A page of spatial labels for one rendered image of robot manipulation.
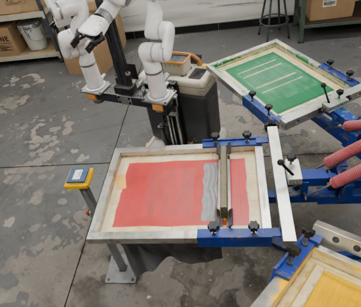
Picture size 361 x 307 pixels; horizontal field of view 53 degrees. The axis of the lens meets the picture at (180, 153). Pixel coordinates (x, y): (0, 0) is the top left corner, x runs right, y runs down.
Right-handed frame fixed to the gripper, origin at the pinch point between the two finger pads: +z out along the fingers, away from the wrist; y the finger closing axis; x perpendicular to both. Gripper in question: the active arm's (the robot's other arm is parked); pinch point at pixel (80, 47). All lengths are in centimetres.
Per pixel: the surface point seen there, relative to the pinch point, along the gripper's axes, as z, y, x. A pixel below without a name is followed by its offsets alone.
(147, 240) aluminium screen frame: 52, 51, 45
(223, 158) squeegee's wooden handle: 2, 58, 55
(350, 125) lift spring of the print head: -42, 100, 68
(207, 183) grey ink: 15, 55, 61
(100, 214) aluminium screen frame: 54, 24, 45
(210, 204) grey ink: 24, 63, 57
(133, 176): 30, 19, 59
